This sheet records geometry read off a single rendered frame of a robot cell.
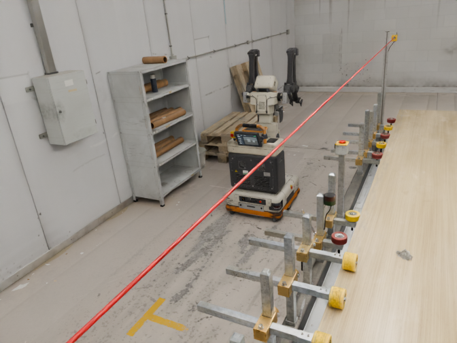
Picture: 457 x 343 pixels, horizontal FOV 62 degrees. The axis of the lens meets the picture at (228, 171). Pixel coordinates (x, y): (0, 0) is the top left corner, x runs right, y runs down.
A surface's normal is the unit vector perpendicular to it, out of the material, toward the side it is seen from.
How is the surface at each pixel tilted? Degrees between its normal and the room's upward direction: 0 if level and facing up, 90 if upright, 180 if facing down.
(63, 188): 90
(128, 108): 90
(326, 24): 90
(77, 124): 90
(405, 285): 0
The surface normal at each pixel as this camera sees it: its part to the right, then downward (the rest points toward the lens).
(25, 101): 0.89, 0.11
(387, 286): -0.09, -0.92
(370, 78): -0.45, 0.38
